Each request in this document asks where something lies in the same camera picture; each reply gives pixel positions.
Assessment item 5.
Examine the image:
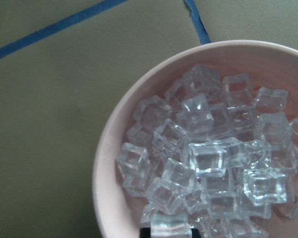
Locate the clear ice cube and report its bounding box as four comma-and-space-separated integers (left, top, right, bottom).
150, 213, 192, 238

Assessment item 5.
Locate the pink bowl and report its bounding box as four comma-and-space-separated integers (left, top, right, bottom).
92, 40, 298, 238

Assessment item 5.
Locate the pile of ice cubes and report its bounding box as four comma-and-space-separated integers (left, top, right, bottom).
116, 64, 298, 238

